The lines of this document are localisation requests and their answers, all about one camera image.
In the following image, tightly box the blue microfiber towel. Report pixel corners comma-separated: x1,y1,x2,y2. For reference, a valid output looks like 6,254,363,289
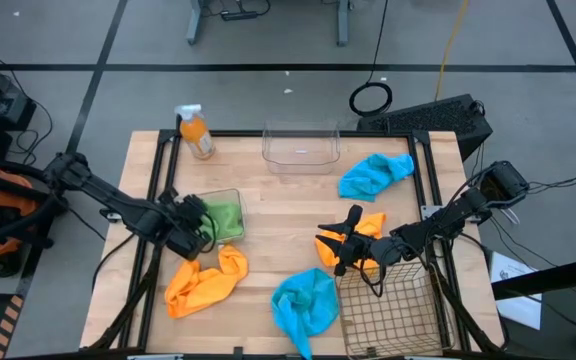
271,268,342,360
337,152,416,203

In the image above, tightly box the black beam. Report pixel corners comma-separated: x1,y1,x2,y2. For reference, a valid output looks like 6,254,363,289
490,252,576,301

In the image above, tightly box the grey legged desk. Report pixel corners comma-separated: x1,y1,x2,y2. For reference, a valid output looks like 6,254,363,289
186,0,354,47

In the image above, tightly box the orange liquid spray bottle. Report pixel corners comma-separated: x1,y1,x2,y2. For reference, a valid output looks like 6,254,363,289
173,103,215,161

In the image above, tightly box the black computer case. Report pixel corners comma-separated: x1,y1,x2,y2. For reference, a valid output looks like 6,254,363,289
356,93,494,162

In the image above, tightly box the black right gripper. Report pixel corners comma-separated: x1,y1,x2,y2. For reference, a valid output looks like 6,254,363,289
315,203,394,277

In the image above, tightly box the yellow cable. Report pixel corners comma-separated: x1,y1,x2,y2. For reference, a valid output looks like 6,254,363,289
434,0,471,101

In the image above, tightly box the white paper sheet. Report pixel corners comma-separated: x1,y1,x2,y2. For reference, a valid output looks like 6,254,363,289
489,251,544,331

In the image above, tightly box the orange microfiber towel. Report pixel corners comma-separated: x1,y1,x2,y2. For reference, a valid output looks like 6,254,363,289
315,212,388,271
164,243,249,320

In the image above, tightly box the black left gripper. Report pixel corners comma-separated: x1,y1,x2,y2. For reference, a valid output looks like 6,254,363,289
157,187,215,262

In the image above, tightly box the orange and black vacuum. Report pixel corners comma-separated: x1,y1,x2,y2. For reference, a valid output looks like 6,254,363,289
0,157,62,279

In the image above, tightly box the black power strip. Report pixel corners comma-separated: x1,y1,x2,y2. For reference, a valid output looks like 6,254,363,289
220,9,260,22

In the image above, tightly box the clear plastic bin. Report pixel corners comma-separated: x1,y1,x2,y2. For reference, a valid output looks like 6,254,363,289
195,188,248,246
261,119,342,175

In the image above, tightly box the black aluminium table frame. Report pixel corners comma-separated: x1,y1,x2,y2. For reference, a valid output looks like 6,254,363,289
85,128,507,359

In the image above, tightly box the black floor cable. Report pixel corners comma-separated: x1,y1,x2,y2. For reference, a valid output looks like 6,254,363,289
525,167,576,196
0,32,54,166

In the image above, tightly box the coiled black cable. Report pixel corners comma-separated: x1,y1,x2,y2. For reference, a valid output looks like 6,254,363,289
348,0,394,118

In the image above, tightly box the metal wire basket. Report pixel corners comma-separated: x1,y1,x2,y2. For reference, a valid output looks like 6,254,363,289
335,260,457,359

